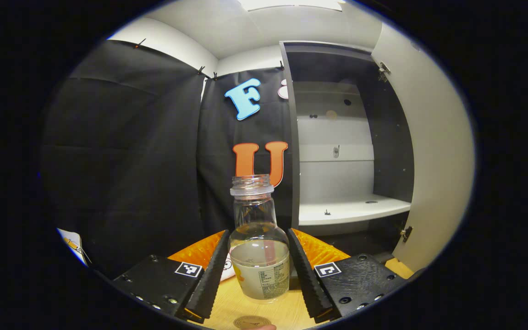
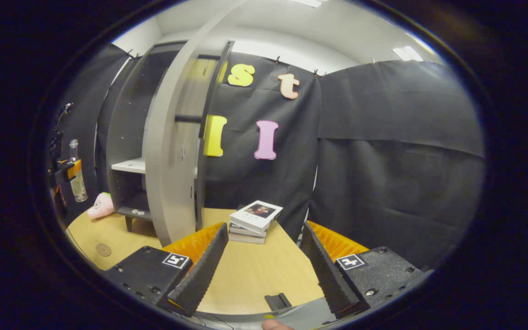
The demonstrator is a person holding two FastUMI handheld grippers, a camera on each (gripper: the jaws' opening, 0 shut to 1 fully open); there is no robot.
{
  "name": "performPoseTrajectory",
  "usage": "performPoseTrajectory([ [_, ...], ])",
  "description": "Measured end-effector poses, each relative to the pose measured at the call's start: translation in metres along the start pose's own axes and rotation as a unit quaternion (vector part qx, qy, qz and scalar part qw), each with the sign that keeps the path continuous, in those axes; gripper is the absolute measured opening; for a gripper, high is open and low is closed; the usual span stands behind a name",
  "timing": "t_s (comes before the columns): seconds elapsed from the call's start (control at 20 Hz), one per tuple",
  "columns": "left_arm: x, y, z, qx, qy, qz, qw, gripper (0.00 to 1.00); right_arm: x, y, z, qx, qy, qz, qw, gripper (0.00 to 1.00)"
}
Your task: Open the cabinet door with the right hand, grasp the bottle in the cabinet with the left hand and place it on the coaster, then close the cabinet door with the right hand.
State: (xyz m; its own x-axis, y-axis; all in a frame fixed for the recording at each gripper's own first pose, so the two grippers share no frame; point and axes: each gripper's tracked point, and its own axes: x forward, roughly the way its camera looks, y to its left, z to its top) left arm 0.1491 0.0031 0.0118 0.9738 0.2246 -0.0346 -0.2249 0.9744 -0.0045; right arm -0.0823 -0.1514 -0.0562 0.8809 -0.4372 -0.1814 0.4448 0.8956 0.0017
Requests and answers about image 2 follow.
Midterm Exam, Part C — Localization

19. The grey book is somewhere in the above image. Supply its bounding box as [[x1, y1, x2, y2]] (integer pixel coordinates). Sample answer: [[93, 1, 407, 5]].
[[227, 231, 267, 245], [229, 222, 269, 238]]

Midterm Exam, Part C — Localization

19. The black backdrop cloth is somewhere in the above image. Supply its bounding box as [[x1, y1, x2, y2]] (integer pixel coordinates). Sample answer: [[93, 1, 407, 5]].
[[49, 44, 487, 271]]

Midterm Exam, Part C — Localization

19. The clear plastic bottle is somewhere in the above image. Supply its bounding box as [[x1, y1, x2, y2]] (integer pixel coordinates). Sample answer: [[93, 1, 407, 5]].
[[68, 139, 88, 203]]

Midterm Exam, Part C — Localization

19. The small black holder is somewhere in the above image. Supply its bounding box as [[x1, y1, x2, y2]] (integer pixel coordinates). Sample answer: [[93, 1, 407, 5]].
[[264, 292, 292, 312]]

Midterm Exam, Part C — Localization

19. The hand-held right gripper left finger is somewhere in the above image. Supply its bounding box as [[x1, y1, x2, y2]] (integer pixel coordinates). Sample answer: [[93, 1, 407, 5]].
[[104, 222, 229, 317]]

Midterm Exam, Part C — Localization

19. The pink plush toy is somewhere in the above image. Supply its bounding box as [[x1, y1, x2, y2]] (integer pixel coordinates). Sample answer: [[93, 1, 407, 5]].
[[86, 192, 115, 220]]

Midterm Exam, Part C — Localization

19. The white book with photo cover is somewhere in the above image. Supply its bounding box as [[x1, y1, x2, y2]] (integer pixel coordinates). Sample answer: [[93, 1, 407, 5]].
[[230, 200, 284, 233]]

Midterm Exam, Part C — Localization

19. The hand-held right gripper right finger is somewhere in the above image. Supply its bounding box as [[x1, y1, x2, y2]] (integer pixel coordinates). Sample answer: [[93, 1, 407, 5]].
[[300, 221, 429, 319]]

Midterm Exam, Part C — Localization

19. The white cabinet shelf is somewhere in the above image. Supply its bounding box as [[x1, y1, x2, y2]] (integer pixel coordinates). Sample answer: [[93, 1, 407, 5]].
[[111, 157, 147, 175]]

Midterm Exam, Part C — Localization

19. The grey flat board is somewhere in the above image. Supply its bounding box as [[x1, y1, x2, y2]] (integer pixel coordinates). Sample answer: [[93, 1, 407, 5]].
[[269, 298, 338, 329]]

